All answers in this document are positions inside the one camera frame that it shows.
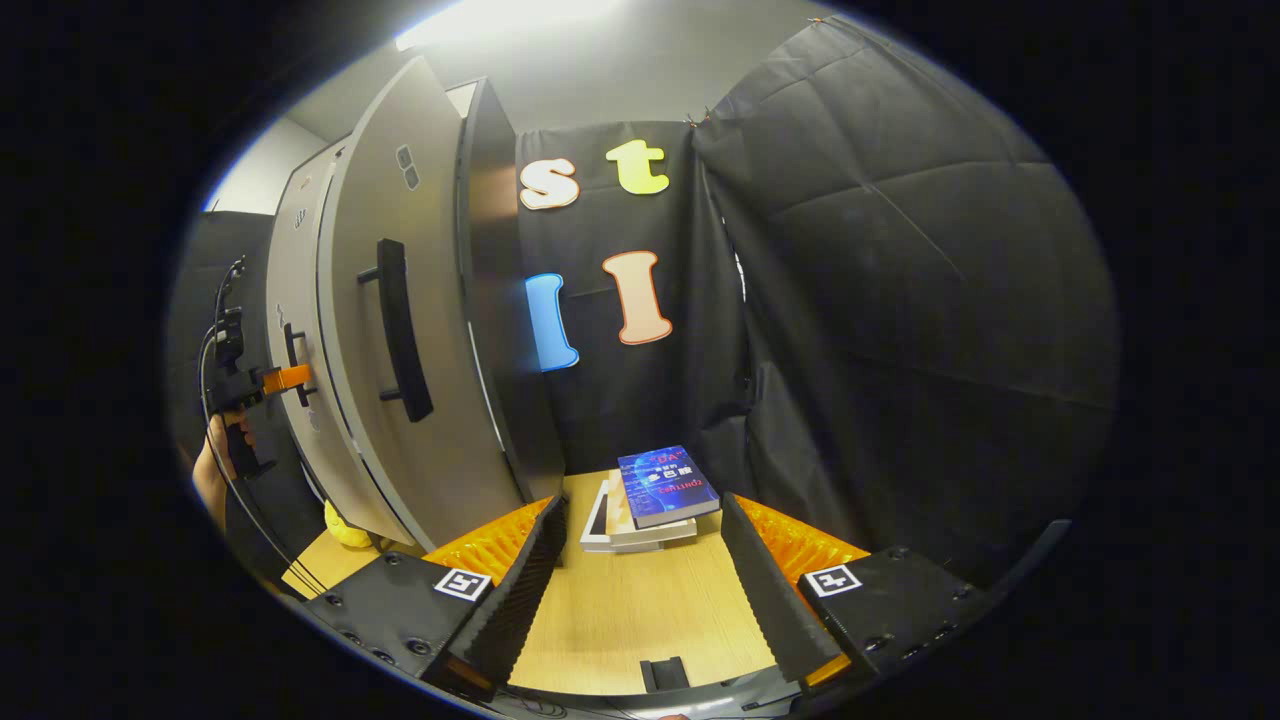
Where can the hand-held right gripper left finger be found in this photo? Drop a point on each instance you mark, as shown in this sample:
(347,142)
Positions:
(520,590)

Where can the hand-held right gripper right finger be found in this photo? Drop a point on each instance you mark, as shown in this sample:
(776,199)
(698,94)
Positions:
(770,590)

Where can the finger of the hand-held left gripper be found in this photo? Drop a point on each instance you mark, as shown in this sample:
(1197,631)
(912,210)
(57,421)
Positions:
(287,378)

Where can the grey shoe cabinet door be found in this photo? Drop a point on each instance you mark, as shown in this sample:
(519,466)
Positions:
(430,200)
(295,280)

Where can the grey double-door shoe cabinet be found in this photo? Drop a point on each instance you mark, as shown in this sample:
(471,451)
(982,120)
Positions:
(500,300)

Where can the blue book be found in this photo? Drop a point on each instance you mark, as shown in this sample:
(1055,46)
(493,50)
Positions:
(665,485)

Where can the yellow plush toy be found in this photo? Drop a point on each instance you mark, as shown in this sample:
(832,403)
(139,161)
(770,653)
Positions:
(345,527)

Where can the black backdrop cloth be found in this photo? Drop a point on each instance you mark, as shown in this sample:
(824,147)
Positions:
(900,300)

